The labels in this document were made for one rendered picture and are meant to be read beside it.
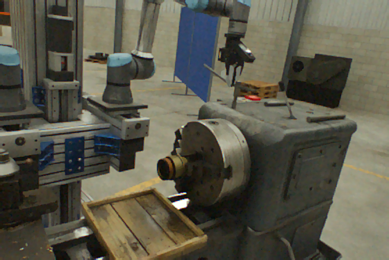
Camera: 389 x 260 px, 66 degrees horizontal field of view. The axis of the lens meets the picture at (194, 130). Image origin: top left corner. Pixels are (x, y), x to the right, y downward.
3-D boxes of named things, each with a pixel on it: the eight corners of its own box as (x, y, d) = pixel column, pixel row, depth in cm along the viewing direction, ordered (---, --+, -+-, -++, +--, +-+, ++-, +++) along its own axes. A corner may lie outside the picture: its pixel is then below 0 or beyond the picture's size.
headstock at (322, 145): (265, 160, 179) (278, 96, 168) (340, 198, 144) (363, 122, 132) (184, 178, 144) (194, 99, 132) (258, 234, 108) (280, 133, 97)
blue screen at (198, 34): (161, 80, 976) (169, 4, 905) (185, 83, 996) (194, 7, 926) (187, 115, 597) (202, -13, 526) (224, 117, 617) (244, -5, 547)
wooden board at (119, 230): (153, 195, 126) (154, 186, 124) (206, 246, 99) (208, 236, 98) (80, 212, 108) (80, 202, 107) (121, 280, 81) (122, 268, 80)
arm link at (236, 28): (251, 24, 118) (237, 21, 113) (249, 36, 119) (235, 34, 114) (238, 23, 123) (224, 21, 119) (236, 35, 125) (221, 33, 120)
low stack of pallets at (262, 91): (252, 92, 982) (255, 79, 969) (277, 98, 937) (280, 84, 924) (235, 96, 882) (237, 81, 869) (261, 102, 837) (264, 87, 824)
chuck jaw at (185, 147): (196, 156, 114) (187, 127, 117) (203, 151, 110) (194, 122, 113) (171, 160, 107) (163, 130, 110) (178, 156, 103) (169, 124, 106)
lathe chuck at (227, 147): (185, 175, 131) (197, 107, 120) (233, 217, 109) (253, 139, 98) (167, 179, 126) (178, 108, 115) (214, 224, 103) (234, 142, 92)
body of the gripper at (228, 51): (230, 62, 129) (234, 34, 126) (244, 66, 123) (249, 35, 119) (216, 62, 125) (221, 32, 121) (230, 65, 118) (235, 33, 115)
